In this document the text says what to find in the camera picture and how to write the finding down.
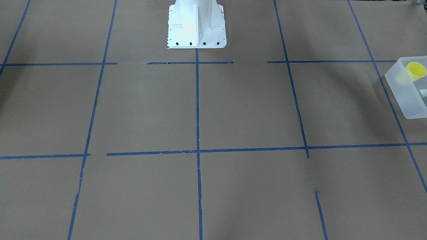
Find yellow plastic cup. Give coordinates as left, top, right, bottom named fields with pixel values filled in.
left=405, top=61, right=427, bottom=82

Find clear plastic storage box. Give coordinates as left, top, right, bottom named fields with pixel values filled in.
left=385, top=56, right=427, bottom=119

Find white paper label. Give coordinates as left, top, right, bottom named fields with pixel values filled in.
left=419, top=89, right=427, bottom=98

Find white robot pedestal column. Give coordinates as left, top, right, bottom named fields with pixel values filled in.
left=167, top=0, right=227, bottom=49

